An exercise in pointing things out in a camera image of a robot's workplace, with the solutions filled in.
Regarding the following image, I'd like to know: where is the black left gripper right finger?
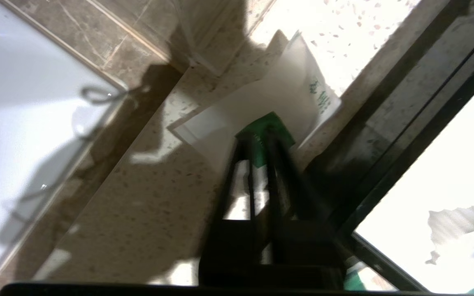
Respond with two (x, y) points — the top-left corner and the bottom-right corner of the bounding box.
(263, 129), (345, 285)

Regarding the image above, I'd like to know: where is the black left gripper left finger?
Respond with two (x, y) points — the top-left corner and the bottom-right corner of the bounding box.
(199, 135), (272, 285)

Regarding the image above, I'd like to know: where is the wide frosted packet green label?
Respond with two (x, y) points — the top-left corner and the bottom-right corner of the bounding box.
(166, 29), (342, 175)

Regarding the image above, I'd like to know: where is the black amenity box with drawer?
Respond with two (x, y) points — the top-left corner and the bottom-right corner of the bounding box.
(302, 0), (474, 291)

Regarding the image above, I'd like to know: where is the white rectangular pad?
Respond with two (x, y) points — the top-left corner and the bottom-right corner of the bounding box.
(354, 77), (474, 291)

